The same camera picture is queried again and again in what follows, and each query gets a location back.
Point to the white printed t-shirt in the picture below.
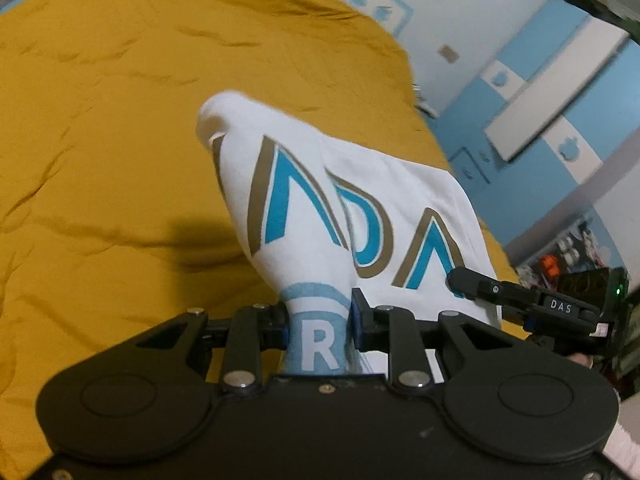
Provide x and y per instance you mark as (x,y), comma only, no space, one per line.
(300,130)

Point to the mustard yellow blanket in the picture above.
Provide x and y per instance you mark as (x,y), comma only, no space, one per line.
(100,135)

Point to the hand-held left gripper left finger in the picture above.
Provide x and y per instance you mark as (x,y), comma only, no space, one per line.
(260,340)

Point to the toy display shelf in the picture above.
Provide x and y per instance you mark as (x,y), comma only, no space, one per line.
(565,250)

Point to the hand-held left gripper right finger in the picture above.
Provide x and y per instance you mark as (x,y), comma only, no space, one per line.
(357,320)

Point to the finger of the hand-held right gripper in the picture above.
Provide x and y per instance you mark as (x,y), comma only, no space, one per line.
(490,287)
(515,319)

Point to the blue white wardrobe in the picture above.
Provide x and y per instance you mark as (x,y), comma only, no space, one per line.
(545,85)

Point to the blue drawer cabinet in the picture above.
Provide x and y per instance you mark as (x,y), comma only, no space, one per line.
(470,165)

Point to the brown wall socket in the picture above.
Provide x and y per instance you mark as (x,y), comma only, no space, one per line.
(448,53)

